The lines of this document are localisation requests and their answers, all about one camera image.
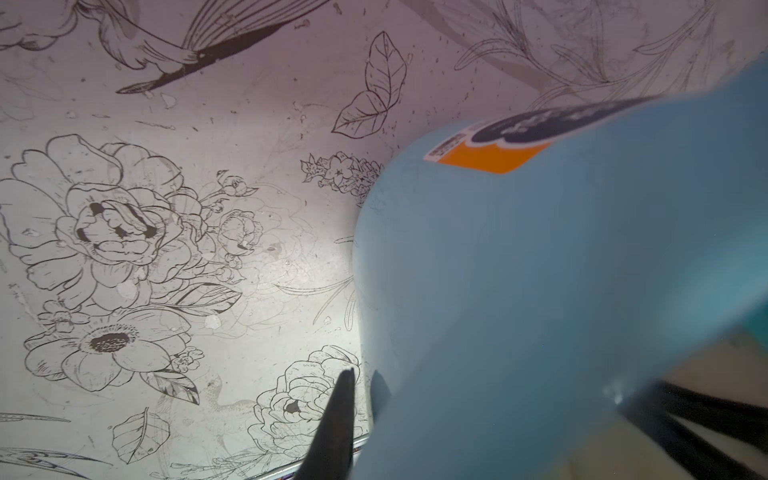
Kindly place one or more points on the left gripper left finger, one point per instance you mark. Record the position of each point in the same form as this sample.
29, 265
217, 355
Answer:
330, 456

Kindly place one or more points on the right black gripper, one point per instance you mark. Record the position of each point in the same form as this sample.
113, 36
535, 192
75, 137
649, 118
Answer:
686, 425

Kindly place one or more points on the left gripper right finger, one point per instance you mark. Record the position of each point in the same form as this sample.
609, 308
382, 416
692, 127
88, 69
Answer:
379, 394

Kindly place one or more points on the blue bucket white handle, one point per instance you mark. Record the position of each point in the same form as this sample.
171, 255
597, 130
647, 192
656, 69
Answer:
520, 277

